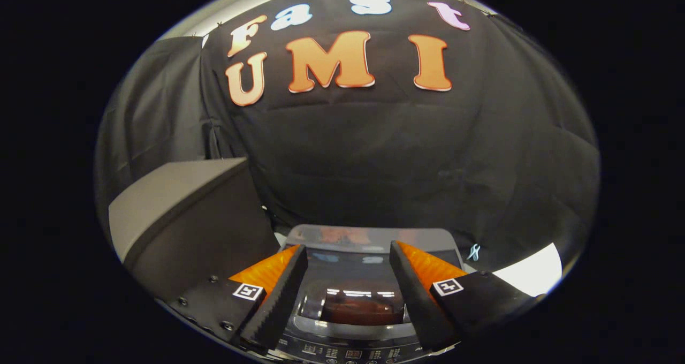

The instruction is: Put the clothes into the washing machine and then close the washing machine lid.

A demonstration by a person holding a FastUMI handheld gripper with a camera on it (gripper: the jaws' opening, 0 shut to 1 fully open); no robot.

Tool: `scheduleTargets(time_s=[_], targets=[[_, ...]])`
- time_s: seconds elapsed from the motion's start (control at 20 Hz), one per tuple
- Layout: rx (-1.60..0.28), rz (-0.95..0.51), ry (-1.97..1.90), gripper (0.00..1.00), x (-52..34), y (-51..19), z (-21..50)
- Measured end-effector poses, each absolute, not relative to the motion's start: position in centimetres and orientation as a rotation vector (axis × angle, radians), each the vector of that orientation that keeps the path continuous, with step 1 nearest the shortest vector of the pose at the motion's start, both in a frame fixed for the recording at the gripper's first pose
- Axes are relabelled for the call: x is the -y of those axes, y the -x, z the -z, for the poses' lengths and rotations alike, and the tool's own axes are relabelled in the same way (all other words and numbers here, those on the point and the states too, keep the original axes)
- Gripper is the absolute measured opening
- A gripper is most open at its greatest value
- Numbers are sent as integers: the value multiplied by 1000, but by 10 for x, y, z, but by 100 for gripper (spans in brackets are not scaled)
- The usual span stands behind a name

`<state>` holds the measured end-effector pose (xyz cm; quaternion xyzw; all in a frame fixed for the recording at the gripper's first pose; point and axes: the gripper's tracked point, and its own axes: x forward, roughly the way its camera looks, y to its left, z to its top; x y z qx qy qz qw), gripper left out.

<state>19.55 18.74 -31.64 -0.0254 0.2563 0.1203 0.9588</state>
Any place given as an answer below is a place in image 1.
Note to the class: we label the white board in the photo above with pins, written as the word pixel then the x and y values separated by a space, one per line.
pixel 530 273

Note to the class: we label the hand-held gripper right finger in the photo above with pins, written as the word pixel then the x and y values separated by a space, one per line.
pixel 420 305

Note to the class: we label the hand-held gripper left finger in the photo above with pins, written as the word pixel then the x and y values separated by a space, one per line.
pixel 278 300

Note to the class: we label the dark grey washing machine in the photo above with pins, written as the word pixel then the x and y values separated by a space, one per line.
pixel 348 342

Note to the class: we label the small light blue clip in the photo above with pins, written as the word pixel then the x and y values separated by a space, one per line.
pixel 473 252

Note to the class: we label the transparent washing machine lid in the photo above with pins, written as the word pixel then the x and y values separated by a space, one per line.
pixel 348 278

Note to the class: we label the grey stand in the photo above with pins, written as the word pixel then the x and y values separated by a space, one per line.
pixel 176 192

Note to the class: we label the black backdrop cloth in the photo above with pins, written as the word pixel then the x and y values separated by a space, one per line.
pixel 406 155

